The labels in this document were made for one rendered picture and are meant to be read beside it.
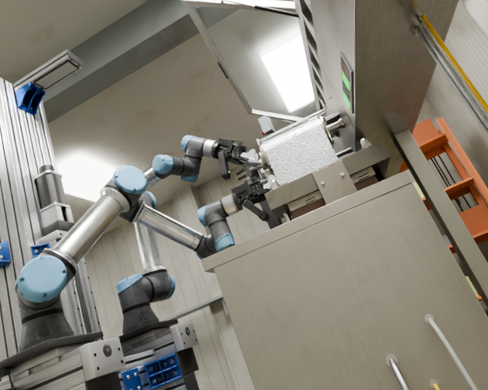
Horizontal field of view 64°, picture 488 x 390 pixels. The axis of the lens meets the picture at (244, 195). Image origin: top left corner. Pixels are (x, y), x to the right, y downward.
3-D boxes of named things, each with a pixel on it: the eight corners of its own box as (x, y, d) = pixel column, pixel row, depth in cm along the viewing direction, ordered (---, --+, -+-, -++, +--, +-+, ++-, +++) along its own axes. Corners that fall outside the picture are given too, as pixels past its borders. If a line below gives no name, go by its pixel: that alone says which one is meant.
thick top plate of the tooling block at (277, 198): (280, 219, 140) (273, 204, 142) (386, 172, 134) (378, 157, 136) (270, 210, 125) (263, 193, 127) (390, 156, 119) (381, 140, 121)
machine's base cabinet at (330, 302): (348, 385, 326) (307, 286, 354) (423, 358, 316) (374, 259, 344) (328, 616, 91) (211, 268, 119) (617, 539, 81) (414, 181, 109)
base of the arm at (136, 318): (115, 338, 157) (110, 314, 160) (137, 334, 171) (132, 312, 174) (146, 325, 154) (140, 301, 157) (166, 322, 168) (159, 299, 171)
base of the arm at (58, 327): (7, 360, 112) (1, 326, 115) (49, 352, 125) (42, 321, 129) (48, 342, 108) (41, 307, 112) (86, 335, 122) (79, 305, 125)
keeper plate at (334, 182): (326, 206, 120) (312, 175, 124) (357, 192, 119) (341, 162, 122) (326, 203, 118) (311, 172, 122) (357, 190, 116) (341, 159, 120)
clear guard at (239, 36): (251, 111, 263) (251, 111, 263) (324, 123, 247) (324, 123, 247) (189, 1, 165) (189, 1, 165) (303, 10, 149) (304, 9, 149)
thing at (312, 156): (287, 204, 144) (269, 162, 151) (347, 178, 141) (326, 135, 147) (287, 203, 144) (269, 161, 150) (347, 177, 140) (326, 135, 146)
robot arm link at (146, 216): (94, 213, 148) (207, 268, 159) (100, 200, 140) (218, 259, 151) (109, 190, 155) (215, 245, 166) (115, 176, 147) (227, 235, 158)
